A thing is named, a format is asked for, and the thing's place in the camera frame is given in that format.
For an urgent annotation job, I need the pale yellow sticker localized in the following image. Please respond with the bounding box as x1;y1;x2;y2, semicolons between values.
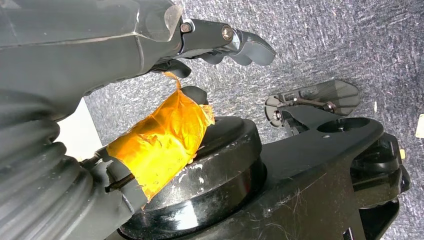
415;114;424;139

